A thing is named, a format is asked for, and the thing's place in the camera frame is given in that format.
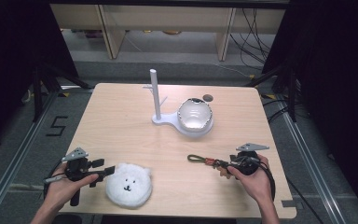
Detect grey cable plug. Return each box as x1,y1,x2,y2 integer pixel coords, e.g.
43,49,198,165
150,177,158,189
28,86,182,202
43,175,67,184

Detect person's left hand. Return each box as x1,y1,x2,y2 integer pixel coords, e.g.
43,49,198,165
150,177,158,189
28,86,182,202
43,163,100,213

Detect black metal stand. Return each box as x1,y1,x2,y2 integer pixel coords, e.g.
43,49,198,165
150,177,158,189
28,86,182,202
32,63,93,123
244,61,300,123

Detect white stand with post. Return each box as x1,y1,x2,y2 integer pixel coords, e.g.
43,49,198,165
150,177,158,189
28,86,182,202
142,68,214,139

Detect grey tape strip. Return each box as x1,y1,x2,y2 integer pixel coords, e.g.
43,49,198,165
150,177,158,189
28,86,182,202
281,199,304,210

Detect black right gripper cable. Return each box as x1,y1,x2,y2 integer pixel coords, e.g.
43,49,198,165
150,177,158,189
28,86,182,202
258,161,277,202

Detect white floor cable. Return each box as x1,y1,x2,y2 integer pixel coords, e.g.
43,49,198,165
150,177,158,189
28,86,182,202
211,62,256,79

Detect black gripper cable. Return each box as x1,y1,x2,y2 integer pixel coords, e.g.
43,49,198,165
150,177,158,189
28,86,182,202
42,159,68,200
258,161,277,202

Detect person's right hand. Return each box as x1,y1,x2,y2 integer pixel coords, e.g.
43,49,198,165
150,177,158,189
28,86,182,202
226,154,273,205

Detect dark curtain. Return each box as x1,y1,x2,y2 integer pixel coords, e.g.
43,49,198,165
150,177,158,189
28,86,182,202
262,0,358,223
0,0,79,153

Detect white plush bear hat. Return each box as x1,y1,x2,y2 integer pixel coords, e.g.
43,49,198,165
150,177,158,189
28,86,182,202
105,162,154,210

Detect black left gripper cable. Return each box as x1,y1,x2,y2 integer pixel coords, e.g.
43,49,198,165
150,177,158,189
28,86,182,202
42,159,68,200

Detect green cord keychain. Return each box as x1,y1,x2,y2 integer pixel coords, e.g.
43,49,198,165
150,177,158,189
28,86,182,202
186,154,233,180

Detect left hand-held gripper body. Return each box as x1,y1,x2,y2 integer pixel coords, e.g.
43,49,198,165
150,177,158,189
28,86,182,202
61,147,91,207

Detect black hanging cables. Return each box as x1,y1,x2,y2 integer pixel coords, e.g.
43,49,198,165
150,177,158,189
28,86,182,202
228,7,274,71

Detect aluminium floor rail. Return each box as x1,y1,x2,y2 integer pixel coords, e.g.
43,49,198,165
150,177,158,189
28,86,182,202
0,90,61,224
274,92,349,224

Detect light wooden desk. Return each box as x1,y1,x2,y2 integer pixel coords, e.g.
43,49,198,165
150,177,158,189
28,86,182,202
49,3,286,62

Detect black floor cables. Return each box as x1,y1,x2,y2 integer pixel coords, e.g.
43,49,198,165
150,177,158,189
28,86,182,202
261,98,291,124

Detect black floor cable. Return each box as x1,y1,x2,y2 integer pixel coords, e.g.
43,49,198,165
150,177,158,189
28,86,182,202
284,176,319,224

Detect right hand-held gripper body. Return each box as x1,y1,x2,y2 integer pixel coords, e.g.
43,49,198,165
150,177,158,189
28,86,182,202
230,142,270,176

